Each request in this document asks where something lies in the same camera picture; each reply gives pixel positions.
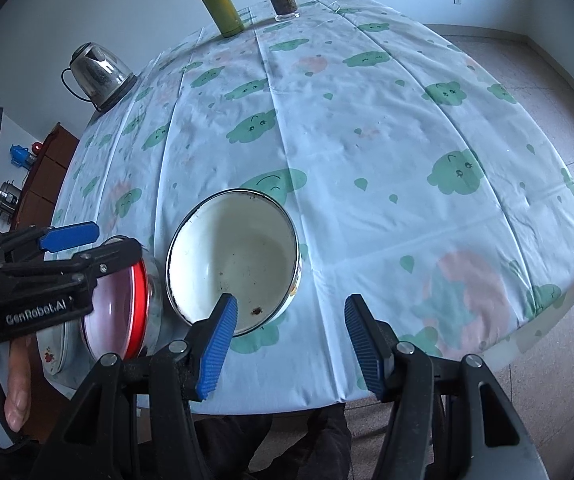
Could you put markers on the red floral white plate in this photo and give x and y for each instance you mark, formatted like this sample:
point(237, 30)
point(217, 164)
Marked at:
point(53, 356)

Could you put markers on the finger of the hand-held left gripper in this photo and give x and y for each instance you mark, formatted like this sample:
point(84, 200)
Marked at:
point(69, 236)
point(114, 255)

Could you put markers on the brown wooden sideboard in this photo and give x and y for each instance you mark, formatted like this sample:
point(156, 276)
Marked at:
point(49, 170)

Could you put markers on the stainless steel bowl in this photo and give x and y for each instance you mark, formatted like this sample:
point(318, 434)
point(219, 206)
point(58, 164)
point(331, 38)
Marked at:
point(159, 300)

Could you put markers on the small red container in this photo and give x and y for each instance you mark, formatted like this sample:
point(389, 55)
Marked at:
point(37, 148)

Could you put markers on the blue plastic kettle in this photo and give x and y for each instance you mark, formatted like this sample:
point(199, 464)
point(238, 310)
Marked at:
point(21, 156)

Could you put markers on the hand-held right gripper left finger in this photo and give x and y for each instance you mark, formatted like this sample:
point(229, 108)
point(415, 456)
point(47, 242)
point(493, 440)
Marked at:
point(217, 345)

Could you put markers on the green tumbler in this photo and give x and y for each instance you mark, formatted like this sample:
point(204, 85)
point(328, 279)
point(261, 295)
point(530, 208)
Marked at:
point(217, 5)

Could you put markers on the stainless steel electric kettle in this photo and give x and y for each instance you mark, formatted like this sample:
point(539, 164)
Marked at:
point(99, 72)

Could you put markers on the white enamel bowl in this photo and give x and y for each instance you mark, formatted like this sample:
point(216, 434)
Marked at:
point(237, 250)

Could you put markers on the green cloud print tablecloth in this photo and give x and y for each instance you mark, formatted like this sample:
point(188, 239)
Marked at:
point(367, 125)

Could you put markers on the person's dark trousers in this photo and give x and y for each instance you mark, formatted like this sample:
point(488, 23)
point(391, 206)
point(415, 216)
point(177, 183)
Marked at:
point(277, 445)

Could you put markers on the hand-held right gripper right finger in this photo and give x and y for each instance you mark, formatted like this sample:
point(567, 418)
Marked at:
point(364, 345)

